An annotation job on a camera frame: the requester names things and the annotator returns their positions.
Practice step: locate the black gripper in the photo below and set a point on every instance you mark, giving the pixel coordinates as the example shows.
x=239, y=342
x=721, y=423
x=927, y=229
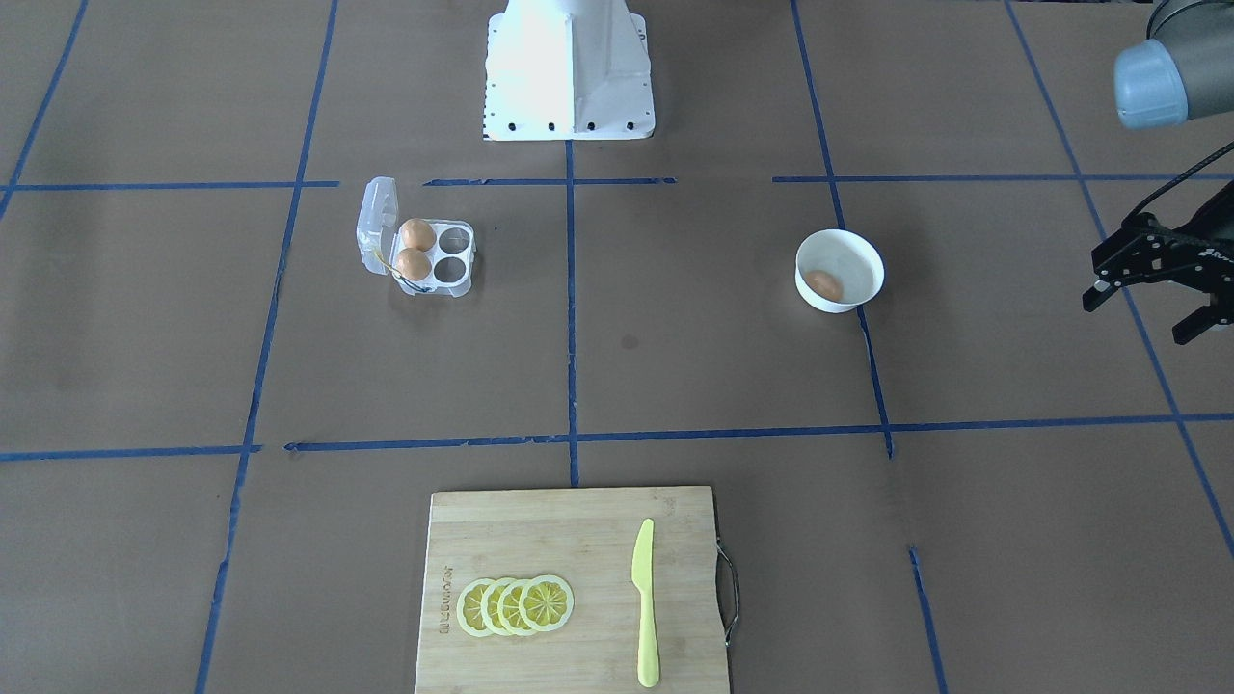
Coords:
x=1188, y=262

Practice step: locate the brown egg from bowl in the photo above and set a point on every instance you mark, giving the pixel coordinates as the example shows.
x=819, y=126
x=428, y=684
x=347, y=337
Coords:
x=826, y=285

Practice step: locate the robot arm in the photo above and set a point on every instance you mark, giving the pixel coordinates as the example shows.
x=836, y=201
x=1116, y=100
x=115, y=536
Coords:
x=1182, y=71

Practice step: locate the clear plastic egg box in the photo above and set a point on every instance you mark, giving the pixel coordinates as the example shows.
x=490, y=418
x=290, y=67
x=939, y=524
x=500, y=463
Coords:
x=377, y=238

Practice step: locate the brown egg rear in box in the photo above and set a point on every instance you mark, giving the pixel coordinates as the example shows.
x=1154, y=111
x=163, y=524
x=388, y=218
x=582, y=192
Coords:
x=417, y=234

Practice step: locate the brown egg in box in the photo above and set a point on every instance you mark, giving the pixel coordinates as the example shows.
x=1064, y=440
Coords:
x=412, y=265
x=417, y=234

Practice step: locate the brown egg front in box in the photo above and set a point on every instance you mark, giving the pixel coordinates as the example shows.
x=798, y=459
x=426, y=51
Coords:
x=412, y=265

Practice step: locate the white bowl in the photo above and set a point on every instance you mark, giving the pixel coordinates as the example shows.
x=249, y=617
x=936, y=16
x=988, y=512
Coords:
x=851, y=258

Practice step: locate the yellow plastic knife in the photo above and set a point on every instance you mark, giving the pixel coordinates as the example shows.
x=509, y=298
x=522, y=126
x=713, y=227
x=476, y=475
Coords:
x=647, y=665

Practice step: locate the bamboo cutting board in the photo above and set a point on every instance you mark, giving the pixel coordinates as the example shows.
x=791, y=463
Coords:
x=604, y=590

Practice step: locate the lemon slice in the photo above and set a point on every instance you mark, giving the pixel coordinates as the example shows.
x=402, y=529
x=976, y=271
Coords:
x=548, y=602
x=509, y=611
x=490, y=606
x=472, y=607

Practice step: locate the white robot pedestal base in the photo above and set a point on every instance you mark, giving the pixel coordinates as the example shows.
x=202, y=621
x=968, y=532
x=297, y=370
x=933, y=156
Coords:
x=568, y=71

